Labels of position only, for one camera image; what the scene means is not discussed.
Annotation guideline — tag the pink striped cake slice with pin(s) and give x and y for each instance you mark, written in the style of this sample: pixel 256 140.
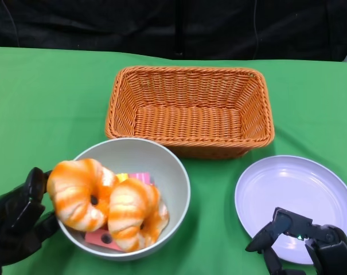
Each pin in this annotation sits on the pink striped cake slice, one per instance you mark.
pixel 138 177

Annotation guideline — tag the yellow striped cake slice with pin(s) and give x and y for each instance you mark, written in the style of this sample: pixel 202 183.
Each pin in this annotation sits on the yellow striped cake slice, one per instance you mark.
pixel 122 177

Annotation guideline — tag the coral cake with black dot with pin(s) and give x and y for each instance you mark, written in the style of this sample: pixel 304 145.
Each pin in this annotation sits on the coral cake with black dot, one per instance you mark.
pixel 98 239

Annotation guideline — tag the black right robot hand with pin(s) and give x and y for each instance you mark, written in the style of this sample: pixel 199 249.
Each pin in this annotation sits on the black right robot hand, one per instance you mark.
pixel 295 224

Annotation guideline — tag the green tablecloth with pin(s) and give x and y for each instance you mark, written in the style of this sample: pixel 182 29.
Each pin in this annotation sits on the green tablecloth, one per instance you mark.
pixel 47 100

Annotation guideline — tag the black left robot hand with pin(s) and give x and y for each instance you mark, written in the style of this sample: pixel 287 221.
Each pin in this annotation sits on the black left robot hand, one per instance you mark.
pixel 15 217

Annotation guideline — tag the black curtain backdrop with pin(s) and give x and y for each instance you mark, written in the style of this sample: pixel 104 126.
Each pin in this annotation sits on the black curtain backdrop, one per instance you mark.
pixel 104 25

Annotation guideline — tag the lavender round plate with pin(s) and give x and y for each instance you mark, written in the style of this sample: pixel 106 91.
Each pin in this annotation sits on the lavender round plate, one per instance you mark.
pixel 290 183

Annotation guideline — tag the orange wicker basket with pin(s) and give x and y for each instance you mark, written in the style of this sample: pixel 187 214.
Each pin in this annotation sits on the orange wicker basket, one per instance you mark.
pixel 187 126

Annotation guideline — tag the pale green bowl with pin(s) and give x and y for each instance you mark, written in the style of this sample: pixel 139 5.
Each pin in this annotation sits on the pale green bowl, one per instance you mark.
pixel 127 154

